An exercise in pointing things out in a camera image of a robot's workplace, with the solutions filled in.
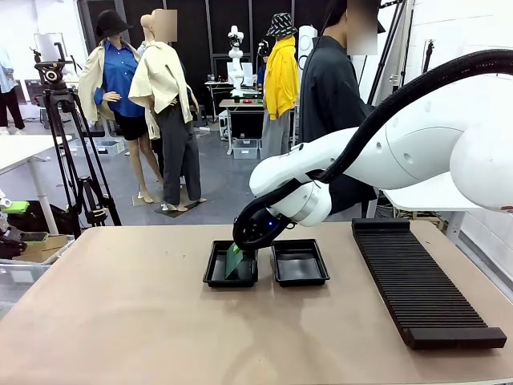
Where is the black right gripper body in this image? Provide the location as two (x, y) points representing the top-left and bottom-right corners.
(240, 206), (282, 244)

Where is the green perforated circuit board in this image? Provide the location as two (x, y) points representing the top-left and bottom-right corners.
(224, 241), (245, 281)

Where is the black ESD tray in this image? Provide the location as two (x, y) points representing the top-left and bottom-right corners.
(270, 238), (331, 288)
(202, 239), (260, 289)

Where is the clear storage bin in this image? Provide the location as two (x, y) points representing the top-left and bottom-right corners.
(232, 138), (260, 160)

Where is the background desk with black panel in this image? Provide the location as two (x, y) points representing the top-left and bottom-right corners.
(219, 99), (266, 156)

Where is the person in black coat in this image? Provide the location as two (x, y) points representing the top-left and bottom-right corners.
(298, 0), (386, 217)

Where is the mannequin with yellow jacket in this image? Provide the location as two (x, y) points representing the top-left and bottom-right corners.
(259, 12), (301, 161)

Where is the mannequin with cream jacket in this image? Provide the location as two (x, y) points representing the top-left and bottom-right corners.
(127, 8), (208, 213)

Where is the black slotted board rack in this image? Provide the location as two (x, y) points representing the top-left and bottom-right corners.
(351, 217), (508, 350)

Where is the small white background robot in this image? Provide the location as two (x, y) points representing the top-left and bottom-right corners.
(226, 25), (246, 98)

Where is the cardboard box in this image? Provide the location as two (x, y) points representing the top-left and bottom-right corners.
(18, 234), (70, 265)

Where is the white cylindrical appliance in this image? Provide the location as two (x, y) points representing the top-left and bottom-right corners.
(297, 25), (319, 67)

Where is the black bag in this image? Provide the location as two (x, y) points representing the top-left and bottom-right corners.
(6, 200), (78, 246)

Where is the mannequin with blue shirt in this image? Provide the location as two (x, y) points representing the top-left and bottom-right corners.
(78, 10), (162, 204)

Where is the patterned bucket hat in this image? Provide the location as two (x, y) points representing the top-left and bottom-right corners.
(266, 12), (298, 38)

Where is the tall black tripod stand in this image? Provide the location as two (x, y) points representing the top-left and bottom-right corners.
(366, 0), (416, 106)

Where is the bright green object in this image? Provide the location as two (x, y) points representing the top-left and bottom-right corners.
(0, 199), (31, 215)

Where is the thin black light stand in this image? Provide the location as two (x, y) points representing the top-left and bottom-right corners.
(422, 38), (436, 76)

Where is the black brimmed hat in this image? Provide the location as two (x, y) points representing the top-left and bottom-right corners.
(95, 10), (134, 41)

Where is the person in light blue shirt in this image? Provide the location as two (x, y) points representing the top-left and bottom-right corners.
(0, 47), (27, 136)

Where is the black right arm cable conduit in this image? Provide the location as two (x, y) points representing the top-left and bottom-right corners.
(232, 48), (513, 254)

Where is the black camera tripod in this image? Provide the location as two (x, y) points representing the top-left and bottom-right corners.
(33, 42), (123, 238)

